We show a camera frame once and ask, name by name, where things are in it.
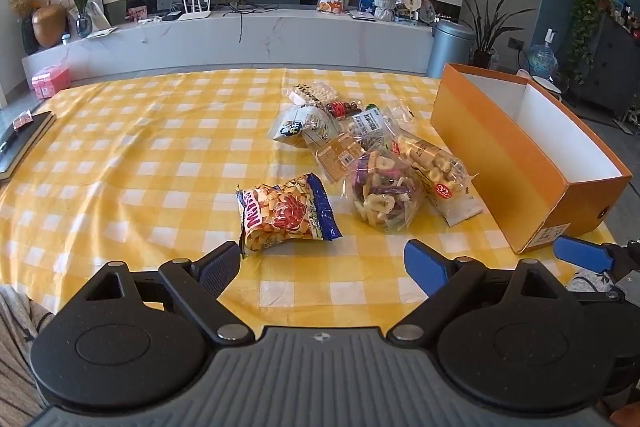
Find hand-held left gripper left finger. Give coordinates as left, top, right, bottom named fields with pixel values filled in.
left=65, top=241, right=256, bottom=343

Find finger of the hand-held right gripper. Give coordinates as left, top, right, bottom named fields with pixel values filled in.
left=554, top=235, right=632, bottom=280

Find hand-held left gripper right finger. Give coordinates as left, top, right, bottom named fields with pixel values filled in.
left=387, top=239, right=583, bottom=348

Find orange and blue chips bag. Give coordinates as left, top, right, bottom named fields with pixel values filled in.
left=235, top=173, right=343, bottom=260

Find clear bag of colourful crisps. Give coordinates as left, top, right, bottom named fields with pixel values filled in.
left=345, top=149, right=426, bottom=234

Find clear bag of ring biscuits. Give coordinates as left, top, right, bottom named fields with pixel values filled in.
left=395, top=132, right=486, bottom=228

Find orange cardboard box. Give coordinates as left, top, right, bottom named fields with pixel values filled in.
left=430, top=63, right=633, bottom=256

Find orange bread pack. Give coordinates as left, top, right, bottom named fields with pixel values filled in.
left=316, top=133, right=368, bottom=182

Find clear bag with white label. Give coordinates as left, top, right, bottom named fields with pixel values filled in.
left=350, top=107, right=397, bottom=144

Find white and blue snack pack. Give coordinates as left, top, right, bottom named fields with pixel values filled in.
left=271, top=104, right=342, bottom=148

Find small cola bottle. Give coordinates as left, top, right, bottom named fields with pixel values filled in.
left=325, top=101, right=363, bottom=120

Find clear bag of white balls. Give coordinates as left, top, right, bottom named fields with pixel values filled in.
left=285, top=82, right=337, bottom=106

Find yellow checkered tablecloth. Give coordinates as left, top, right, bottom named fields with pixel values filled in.
left=0, top=68, right=621, bottom=408

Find white round stool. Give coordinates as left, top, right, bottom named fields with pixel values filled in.
left=531, top=76, right=564, bottom=102

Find dark grey cabinet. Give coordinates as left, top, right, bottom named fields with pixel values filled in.
left=570, top=14, right=640, bottom=120

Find blue water jug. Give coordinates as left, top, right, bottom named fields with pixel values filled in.
left=527, top=28, right=560, bottom=80

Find blue-grey trash can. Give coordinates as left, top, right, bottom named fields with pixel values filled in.
left=426, top=19, right=477, bottom=79

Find patterned grey clothing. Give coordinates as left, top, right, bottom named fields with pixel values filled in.
left=0, top=284, right=56, bottom=423

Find white marble television console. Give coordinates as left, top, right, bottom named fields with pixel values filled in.
left=22, top=4, right=436, bottom=82

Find dark notebook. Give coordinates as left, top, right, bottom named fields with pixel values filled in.
left=0, top=111, right=57, bottom=182

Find tall leafy potted plant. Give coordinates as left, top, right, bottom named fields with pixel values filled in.
left=454, top=0, right=536, bottom=68

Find trailing pothos plant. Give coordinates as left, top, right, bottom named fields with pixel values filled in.
left=557, top=0, right=616, bottom=85

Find pink boxes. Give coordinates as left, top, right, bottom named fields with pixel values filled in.
left=31, top=63, right=72, bottom=99

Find white router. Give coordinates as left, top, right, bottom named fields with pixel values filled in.
left=179, top=0, right=213, bottom=21

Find brown round vase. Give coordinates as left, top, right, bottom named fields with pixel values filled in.
left=32, top=4, right=68, bottom=48

